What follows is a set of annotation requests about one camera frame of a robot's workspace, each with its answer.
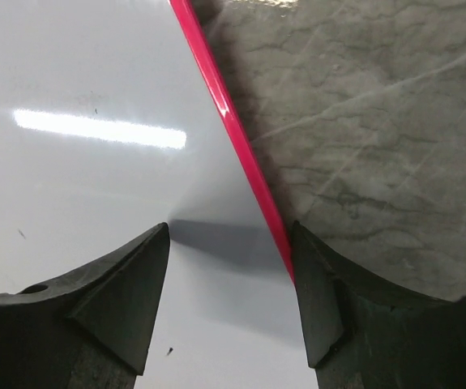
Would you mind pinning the pink framed whiteboard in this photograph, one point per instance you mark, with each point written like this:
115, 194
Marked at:
113, 118

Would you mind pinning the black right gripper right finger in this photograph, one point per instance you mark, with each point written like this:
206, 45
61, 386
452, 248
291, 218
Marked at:
363, 331

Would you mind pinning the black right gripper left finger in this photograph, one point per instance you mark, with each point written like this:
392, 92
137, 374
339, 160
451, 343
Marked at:
89, 328

